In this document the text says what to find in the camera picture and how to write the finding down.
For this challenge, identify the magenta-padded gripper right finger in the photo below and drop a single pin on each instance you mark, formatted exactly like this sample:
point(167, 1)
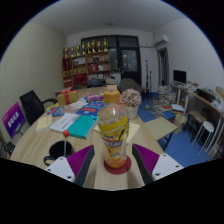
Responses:
point(165, 166)

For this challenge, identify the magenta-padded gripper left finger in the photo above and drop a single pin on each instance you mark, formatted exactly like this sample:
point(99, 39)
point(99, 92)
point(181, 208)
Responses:
point(61, 168)

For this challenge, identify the yellow-labelled orange drink bottle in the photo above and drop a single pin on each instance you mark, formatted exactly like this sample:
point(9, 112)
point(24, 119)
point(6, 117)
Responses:
point(113, 136)

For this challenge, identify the black mug with coloured dots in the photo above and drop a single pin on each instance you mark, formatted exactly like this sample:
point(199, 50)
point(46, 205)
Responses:
point(56, 150)

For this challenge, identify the red-ball stirrer stick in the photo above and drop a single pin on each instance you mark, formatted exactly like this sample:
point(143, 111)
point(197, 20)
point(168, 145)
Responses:
point(66, 133)

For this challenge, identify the flat round red coaster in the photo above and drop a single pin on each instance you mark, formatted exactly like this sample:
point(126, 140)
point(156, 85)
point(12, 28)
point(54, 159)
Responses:
point(126, 168)

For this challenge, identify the small beige side table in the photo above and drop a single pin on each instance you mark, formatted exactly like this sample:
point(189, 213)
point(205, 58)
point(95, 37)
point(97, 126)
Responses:
point(160, 127)

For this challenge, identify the white booklet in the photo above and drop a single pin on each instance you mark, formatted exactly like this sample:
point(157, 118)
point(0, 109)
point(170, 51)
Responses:
point(63, 122)

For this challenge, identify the teal book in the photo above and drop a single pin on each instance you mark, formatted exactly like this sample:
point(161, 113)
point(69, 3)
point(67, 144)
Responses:
point(83, 126)

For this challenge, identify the pale yellow book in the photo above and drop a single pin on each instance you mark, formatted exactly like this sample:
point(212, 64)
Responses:
point(44, 123)

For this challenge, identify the colourful magazine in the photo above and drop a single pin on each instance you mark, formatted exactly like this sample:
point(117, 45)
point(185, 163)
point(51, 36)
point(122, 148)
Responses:
point(60, 111)

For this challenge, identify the brown wooden stool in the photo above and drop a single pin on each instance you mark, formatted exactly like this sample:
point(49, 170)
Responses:
point(196, 116)

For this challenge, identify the white round stool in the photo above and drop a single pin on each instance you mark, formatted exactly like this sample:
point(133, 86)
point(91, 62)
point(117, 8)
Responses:
point(208, 126)

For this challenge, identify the blue and red book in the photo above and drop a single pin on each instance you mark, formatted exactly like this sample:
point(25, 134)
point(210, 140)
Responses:
point(90, 109)

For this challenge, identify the purple sign board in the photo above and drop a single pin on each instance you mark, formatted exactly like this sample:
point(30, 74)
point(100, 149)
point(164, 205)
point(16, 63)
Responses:
point(14, 120)

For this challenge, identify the black office chair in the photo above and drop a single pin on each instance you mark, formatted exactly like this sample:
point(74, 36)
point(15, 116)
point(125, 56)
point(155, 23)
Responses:
point(31, 106)

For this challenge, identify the yellow gift box red ribbon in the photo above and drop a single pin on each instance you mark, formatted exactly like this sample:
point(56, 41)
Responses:
point(67, 98)

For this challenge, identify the stack of books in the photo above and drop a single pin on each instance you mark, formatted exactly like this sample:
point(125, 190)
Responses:
point(166, 95)

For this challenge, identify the pink flowers in white pot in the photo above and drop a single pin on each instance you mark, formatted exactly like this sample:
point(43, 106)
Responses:
point(131, 98)

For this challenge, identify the pink package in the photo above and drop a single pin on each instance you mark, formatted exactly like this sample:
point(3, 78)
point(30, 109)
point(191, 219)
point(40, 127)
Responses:
point(95, 98)

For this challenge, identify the black microphone stand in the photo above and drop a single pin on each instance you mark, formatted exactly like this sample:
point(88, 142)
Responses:
point(146, 78)

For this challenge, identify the black computer monitor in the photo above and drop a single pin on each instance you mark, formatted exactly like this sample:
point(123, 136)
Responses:
point(180, 76)

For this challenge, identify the wooden shelf unit with trophies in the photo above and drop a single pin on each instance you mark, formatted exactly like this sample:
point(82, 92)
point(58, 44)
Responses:
point(86, 66)

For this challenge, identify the dark glass door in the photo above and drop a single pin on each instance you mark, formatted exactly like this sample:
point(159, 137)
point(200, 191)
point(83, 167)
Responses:
point(130, 60)

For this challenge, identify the long wooden wall desk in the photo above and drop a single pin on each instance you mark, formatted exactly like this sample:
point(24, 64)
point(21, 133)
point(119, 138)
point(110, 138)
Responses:
point(210, 103)

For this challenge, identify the white wall air conditioner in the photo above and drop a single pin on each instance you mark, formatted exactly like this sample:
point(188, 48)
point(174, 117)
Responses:
point(161, 41)

